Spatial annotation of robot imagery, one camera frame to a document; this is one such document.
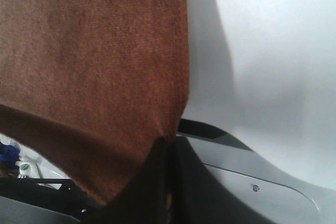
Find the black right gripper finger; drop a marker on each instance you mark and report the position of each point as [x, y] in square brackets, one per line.
[150, 197]

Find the brown towel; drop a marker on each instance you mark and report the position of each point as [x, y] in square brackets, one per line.
[92, 84]

